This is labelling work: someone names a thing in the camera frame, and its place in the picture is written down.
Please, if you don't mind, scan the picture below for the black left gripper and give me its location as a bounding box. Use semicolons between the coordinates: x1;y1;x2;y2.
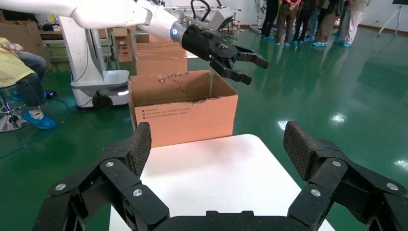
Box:
181;25;270;86

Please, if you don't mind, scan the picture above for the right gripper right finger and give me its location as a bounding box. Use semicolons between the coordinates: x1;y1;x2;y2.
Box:
283;120;408;231

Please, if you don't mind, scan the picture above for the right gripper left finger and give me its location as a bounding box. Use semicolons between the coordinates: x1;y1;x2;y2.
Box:
32;121;171;231

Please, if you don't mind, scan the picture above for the big open cardboard box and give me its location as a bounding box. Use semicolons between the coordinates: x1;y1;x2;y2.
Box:
128;69;239;148

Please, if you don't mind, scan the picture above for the plain closed cardboard box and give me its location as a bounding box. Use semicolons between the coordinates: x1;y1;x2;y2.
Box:
135;33;189;77

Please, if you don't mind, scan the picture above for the person in black clothes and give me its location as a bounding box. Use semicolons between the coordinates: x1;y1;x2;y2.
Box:
260;0;288;41

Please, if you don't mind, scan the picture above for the person in brown trousers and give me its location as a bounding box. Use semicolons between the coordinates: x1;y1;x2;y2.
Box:
275;0;303;48

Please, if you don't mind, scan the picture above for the person in dark trousers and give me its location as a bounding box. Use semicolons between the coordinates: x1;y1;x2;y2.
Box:
293;0;320;44

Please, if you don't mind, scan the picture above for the person in khaki trousers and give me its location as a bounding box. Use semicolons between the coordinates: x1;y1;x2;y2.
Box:
313;0;344;48

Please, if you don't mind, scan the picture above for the white robot body with base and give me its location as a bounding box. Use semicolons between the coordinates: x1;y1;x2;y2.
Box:
59;16;131;110

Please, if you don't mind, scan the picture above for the chrome stool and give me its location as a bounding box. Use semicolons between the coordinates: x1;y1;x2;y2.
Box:
0;83;31;133

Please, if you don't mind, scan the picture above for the person in white trousers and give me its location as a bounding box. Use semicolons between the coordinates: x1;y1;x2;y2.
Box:
339;0;372;48

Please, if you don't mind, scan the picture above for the stack of small cartons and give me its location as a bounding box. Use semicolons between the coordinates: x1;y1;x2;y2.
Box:
112;27;134;64

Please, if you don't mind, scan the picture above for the seated person yellow shirt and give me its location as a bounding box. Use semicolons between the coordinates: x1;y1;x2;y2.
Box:
0;37;57;130

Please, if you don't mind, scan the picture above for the white tripod stand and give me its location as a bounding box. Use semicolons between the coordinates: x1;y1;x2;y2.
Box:
377;3;405;38

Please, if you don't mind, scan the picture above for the large brown carton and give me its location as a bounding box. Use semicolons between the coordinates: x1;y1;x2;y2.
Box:
0;20;51;71

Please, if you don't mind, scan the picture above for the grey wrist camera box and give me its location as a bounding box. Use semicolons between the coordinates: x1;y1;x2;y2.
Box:
208;7;235;31

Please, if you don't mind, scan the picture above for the silver camera mount bracket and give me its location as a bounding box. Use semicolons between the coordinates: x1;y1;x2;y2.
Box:
178;14;212;29

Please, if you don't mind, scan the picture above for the thick black looped cable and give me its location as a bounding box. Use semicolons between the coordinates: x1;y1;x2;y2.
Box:
190;0;213;20

